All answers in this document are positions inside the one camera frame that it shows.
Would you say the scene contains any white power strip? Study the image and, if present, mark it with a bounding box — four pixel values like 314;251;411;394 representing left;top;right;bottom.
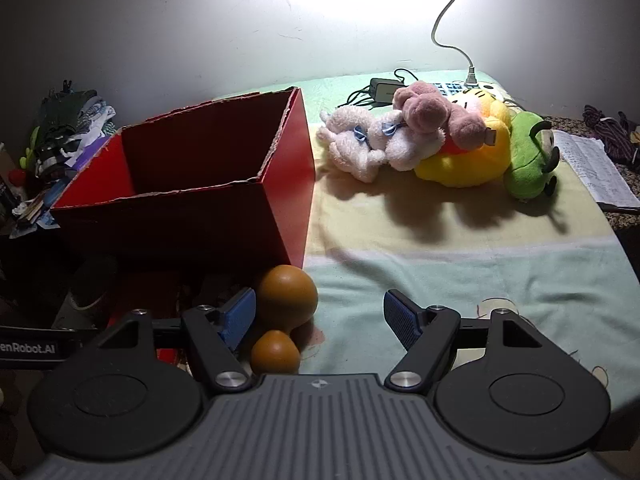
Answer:
429;80;501;102

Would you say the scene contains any black charger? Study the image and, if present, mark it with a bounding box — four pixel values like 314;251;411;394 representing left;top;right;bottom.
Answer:
369;78;401;106

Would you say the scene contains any green plush toy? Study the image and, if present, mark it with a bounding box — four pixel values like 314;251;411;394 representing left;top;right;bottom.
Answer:
504;111;560;204

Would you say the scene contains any red cardboard box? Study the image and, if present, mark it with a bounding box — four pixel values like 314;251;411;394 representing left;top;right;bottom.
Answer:
50;86;317;271

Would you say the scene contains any pile of clothes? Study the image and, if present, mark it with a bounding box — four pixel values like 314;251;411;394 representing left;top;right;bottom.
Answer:
20;80;118;171

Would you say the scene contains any white plush toy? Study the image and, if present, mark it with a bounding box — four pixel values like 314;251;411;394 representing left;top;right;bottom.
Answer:
316;106;448;183

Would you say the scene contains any pink plush toy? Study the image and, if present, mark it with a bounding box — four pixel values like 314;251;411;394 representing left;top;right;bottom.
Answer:
392;80;498;151

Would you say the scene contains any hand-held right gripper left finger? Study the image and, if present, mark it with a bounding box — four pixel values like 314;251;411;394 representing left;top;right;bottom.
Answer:
96;287;257;396

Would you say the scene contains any bear printed blanket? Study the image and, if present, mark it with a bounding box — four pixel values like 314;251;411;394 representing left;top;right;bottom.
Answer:
300;67;636;411

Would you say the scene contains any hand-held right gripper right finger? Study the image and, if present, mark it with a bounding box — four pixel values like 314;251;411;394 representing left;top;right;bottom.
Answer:
384;289;547;395

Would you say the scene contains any dark striped cloth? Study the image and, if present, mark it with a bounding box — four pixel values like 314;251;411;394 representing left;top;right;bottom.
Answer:
582;104;640;166

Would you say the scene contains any brown wooden gourd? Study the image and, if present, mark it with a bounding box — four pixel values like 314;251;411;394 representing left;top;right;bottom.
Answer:
250;264;319;376

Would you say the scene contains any yellow plush toy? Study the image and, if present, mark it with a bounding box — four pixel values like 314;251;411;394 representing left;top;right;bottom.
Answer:
414;87;513;188

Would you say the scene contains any printed paper sheet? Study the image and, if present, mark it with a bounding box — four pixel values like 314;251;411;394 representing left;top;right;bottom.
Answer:
552;130;640;211

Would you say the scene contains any white power cable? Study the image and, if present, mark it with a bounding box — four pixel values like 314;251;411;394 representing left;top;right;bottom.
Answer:
431;0;483;86

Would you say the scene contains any black charger cable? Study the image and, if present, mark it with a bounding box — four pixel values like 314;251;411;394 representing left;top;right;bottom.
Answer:
347;68;421;110

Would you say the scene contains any stack of small booklets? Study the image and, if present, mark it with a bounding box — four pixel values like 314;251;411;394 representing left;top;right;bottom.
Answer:
10;180;66;236

